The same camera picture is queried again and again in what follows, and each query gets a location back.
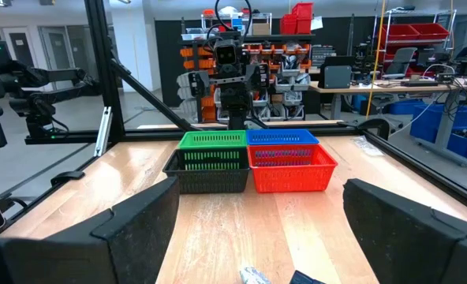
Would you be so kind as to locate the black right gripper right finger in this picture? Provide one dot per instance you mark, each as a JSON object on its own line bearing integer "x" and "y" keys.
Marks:
{"x": 407, "y": 244}

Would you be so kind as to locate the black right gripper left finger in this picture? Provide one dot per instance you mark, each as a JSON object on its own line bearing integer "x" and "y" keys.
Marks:
{"x": 99, "y": 252}

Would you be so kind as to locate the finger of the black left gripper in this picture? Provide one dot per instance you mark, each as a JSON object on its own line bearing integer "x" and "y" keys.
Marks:
{"x": 258, "y": 75}
{"x": 199, "y": 83}

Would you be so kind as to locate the dark blue travel tube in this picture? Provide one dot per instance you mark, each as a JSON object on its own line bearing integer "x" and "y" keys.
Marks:
{"x": 304, "y": 278}

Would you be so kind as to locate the black background robot arm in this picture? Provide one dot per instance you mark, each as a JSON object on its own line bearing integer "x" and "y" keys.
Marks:
{"x": 16, "y": 87}

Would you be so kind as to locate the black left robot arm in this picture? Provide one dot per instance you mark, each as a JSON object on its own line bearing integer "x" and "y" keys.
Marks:
{"x": 237, "y": 120}

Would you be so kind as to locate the black robot torso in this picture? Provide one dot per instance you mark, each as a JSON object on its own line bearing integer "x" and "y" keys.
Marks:
{"x": 288, "y": 63}

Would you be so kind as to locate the cardboard box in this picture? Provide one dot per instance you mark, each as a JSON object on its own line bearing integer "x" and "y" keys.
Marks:
{"x": 261, "y": 28}

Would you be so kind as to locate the green plastic basket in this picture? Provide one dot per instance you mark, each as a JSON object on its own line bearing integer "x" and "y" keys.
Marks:
{"x": 214, "y": 139}

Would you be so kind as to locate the red storage bin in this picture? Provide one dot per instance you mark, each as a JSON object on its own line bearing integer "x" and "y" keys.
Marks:
{"x": 288, "y": 24}
{"x": 302, "y": 11}
{"x": 399, "y": 33}
{"x": 430, "y": 31}

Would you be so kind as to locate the blue plastic basket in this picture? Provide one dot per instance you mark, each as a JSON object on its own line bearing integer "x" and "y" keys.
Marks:
{"x": 281, "y": 137}

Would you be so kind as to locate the grey equipment box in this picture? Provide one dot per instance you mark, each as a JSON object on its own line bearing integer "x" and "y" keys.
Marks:
{"x": 338, "y": 77}

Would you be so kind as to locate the black table clamp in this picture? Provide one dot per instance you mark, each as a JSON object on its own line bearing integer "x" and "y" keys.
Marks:
{"x": 68, "y": 177}

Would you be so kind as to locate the black plastic basket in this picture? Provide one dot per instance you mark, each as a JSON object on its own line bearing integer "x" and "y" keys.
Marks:
{"x": 210, "y": 183}

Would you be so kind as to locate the red plastic basket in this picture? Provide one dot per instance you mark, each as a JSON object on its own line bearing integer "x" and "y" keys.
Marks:
{"x": 292, "y": 179}

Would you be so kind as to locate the clear tape label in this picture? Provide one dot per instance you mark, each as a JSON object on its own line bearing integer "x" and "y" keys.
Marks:
{"x": 367, "y": 146}

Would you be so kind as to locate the silver aluminium bar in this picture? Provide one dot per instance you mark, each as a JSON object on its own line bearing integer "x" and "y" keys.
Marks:
{"x": 103, "y": 132}

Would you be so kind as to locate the wooden office desk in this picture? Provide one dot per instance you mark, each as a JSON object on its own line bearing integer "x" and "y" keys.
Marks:
{"x": 375, "y": 87}

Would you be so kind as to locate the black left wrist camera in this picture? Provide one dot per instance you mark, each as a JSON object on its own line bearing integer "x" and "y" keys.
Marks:
{"x": 226, "y": 53}

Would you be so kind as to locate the black aluminium rig frame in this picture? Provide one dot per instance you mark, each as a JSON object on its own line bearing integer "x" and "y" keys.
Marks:
{"x": 99, "y": 59}

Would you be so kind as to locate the black frame corner brace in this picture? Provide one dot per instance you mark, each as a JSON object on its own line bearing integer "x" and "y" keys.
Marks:
{"x": 375, "y": 125}

